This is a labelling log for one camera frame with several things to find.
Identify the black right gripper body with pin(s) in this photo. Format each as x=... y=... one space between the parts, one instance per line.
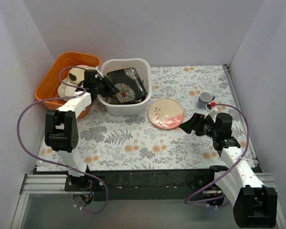
x=198 y=123

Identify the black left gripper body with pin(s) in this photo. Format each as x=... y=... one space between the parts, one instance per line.
x=107 y=87

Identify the black square patterned plate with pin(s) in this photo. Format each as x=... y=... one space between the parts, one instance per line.
x=129 y=84

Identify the pink bottom plate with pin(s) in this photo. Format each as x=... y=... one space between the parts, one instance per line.
x=166 y=113

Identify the square floral ceramic plate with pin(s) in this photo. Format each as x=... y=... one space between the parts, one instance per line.
x=114 y=100

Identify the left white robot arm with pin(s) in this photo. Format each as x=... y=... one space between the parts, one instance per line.
x=61 y=131

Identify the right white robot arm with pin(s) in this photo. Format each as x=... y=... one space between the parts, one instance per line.
x=254 y=204

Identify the white plastic bin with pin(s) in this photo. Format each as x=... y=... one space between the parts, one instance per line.
x=144 y=71

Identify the orange plastic bin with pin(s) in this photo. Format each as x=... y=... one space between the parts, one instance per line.
x=48 y=87

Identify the beige round plate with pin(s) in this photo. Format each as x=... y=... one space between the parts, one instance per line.
x=76 y=75

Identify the grey mug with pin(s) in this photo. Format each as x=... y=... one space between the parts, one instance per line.
x=204 y=99

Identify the white square plate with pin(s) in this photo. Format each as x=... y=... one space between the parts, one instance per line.
x=69 y=89

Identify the white scalloped plate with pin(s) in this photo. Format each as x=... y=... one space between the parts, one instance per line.
x=60 y=90

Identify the floral tablecloth mat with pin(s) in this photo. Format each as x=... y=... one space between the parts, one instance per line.
x=110 y=142

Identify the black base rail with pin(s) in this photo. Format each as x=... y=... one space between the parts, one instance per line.
x=151 y=184

